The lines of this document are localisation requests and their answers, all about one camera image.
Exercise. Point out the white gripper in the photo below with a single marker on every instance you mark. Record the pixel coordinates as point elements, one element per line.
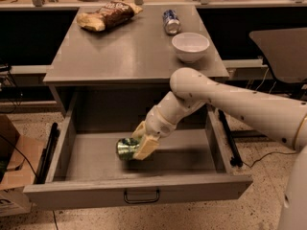
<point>157,123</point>

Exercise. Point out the green soda can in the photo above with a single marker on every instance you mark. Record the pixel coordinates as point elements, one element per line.
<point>126,148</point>

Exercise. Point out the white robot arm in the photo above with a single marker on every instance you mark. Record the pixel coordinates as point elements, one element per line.
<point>190,90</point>

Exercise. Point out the grey open top drawer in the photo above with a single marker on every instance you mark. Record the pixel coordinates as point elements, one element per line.
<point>192,164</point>

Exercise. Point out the blue soda can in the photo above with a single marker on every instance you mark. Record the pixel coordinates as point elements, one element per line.
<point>171,22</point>

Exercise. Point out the grey cabinet desk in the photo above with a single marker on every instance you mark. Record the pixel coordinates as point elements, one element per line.
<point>136,51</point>

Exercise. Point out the white ceramic bowl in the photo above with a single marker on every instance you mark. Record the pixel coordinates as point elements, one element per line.
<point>190,47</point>

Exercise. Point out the brown cardboard box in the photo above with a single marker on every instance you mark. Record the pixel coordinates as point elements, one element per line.
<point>20,156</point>

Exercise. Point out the brown chip bag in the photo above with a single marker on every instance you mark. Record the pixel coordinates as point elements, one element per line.
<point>108,16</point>

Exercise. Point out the dark office chair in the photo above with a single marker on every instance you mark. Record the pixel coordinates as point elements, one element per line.
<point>284,50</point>

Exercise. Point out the black metal drawer handle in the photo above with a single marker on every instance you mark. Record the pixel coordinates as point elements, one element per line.
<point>141,197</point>

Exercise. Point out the black right drawer rail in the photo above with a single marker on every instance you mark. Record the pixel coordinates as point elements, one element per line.
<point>236,159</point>

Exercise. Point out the black drawer rail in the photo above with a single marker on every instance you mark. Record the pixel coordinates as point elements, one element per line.
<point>236,159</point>
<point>47,154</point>

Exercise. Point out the black left drawer rail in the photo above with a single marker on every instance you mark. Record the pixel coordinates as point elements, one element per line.
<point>47,154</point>

